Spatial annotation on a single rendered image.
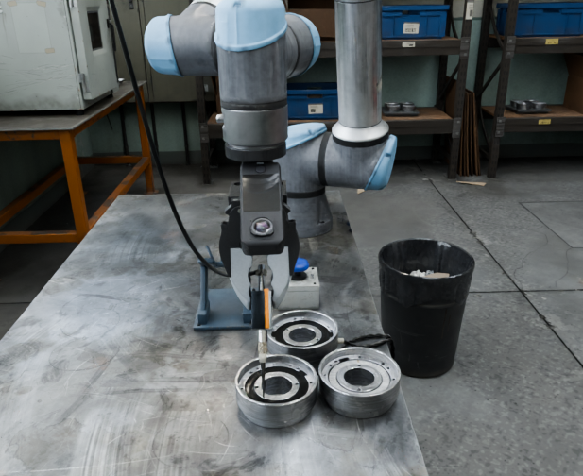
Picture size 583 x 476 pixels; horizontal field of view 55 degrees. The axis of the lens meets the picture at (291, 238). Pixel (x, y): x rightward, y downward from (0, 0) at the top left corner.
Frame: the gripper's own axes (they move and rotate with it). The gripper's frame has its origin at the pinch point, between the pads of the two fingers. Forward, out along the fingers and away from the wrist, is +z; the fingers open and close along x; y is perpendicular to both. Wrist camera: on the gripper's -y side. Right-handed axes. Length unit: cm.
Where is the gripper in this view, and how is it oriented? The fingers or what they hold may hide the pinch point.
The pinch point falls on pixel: (262, 302)
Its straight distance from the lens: 71.9
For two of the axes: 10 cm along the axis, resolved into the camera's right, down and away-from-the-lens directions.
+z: 0.2, 9.2, 4.0
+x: -10.0, 0.3, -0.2
